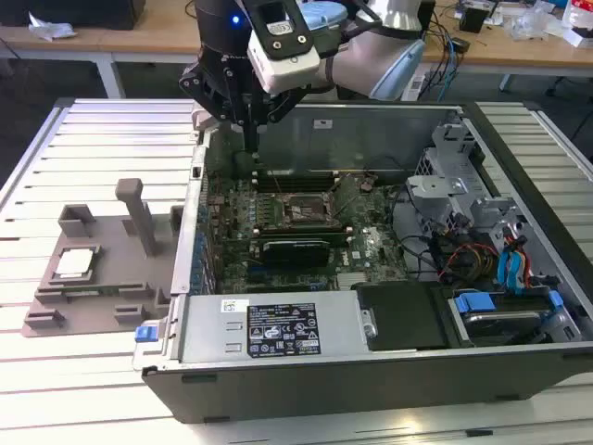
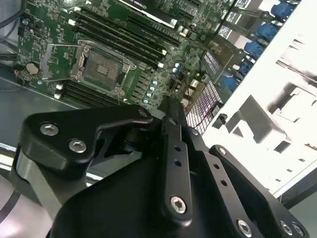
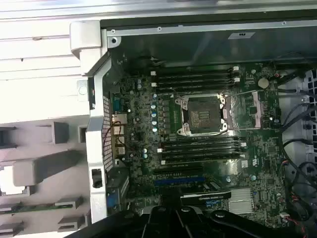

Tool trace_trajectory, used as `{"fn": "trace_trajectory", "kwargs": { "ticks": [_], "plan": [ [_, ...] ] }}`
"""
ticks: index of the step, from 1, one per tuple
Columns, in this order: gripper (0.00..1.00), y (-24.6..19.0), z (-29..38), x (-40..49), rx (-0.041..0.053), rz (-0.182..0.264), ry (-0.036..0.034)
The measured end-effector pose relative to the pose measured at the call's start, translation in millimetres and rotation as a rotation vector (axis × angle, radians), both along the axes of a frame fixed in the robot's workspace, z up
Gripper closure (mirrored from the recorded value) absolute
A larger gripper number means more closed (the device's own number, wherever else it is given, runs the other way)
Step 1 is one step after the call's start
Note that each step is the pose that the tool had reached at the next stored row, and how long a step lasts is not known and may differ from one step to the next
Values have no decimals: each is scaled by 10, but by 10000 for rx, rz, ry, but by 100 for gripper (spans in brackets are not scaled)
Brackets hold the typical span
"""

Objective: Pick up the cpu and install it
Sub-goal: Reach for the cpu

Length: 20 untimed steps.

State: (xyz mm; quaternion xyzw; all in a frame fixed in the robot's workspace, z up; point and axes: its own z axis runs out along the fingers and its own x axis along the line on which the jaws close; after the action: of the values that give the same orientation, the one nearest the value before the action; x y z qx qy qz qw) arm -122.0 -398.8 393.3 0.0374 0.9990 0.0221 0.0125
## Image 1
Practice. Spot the CPU socket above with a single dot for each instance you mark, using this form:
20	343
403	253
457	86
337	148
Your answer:
303	208

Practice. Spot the silver chipset heatsink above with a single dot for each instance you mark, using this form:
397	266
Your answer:
351	278

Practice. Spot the blue case latch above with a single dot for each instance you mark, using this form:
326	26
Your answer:
146	334

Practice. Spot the clear plastic bags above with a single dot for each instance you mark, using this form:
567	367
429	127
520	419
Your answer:
533	21

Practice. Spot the small black container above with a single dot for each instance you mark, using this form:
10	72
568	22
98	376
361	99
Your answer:
473	21

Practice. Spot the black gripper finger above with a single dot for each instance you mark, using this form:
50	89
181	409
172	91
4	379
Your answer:
282	104
208	88

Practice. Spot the white power strip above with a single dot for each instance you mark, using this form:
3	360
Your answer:
417	88

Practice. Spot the large black box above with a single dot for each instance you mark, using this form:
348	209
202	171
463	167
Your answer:
83	11

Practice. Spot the grey parts rack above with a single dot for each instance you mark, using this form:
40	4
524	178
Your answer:
116	264

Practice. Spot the green RAM stick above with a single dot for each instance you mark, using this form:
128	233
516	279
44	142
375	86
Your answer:
85	293

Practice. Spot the black PC case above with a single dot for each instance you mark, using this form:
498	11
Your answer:
324	394

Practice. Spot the beige case latch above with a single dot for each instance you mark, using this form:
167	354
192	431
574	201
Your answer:
201	121

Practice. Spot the red white box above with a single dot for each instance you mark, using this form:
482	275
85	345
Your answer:
579	14

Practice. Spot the black plastic shroud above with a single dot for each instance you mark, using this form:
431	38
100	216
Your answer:
403	315

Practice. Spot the silver power supply unit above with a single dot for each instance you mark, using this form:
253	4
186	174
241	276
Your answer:
208	324

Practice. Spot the blue disk carrier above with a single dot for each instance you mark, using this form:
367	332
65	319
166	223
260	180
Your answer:
475	303

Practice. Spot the round coin battery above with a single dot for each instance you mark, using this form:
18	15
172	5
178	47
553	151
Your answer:
367	186

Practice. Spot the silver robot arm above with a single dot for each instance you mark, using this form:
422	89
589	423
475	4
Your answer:
352	65

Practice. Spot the silver metal bracket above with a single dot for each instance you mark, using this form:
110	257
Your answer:
491	208

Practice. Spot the black graphics card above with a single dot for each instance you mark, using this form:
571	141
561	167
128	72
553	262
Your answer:
296	255

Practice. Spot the wooden desk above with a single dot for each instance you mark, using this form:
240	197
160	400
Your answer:
153	41

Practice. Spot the grey drive cage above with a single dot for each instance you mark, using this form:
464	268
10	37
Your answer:
451	136

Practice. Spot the silver square CPU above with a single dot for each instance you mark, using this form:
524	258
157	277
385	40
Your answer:
76	262

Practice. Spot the black power adapter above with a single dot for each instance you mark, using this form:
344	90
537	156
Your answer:
461	45

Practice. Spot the crumpled white paper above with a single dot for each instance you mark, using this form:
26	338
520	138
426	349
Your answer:
51	29

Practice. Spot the green motherboard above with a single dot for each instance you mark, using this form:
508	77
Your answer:
375	241

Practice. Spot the silver disk bay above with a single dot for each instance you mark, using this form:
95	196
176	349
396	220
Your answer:
431	190

